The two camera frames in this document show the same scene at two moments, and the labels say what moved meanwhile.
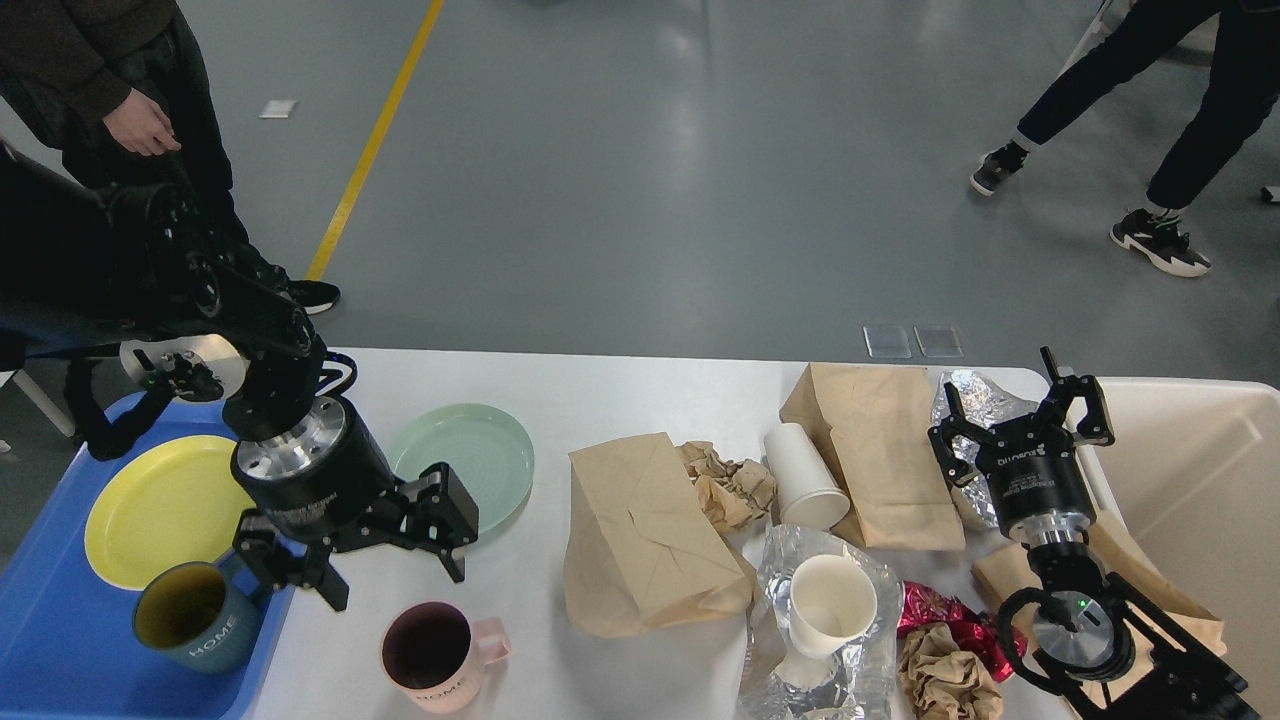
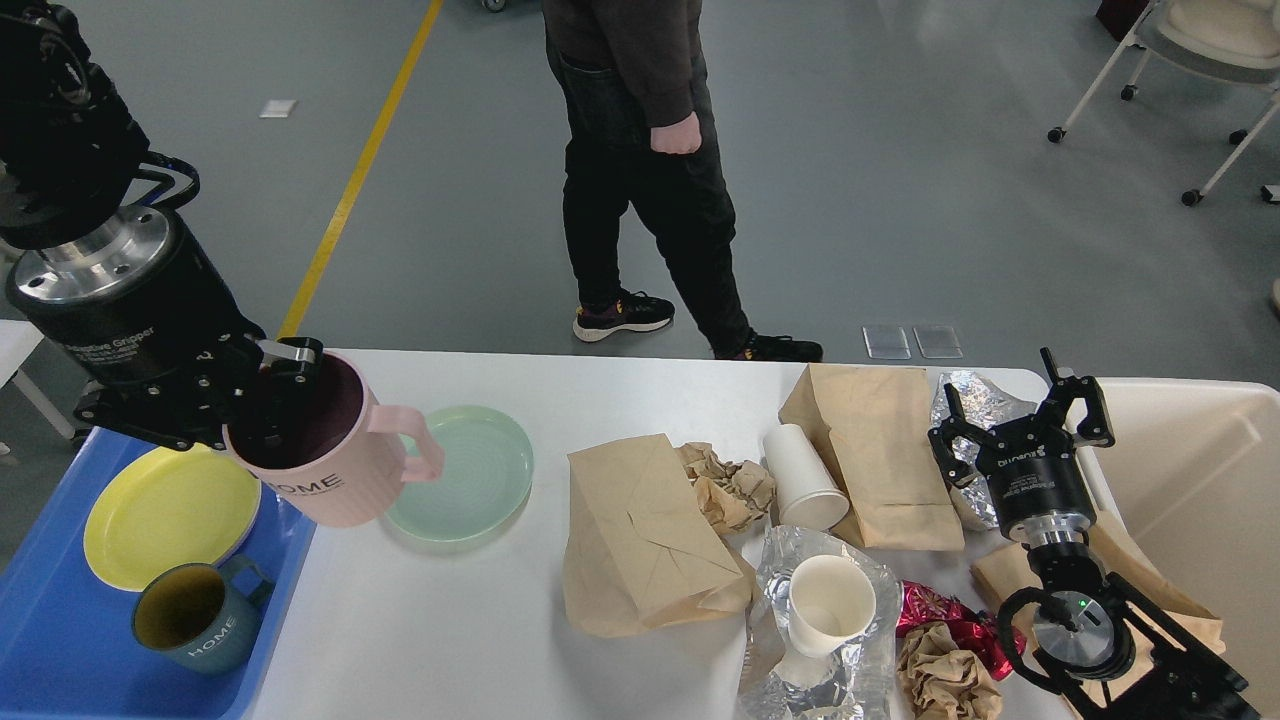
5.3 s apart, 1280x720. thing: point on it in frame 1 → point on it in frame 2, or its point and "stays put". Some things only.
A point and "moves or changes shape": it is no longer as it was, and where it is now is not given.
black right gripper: [1039, 494] stays put
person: [123, 88] → [639, 127]
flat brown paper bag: [876, 420] stays put
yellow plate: [174, 503] stays put
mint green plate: [487, 448] stays put
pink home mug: [434, 652] moves or changes shape
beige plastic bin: [1191, 487] stays put
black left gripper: [331, 480] → [135, 304]
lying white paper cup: [808, 498] stays put
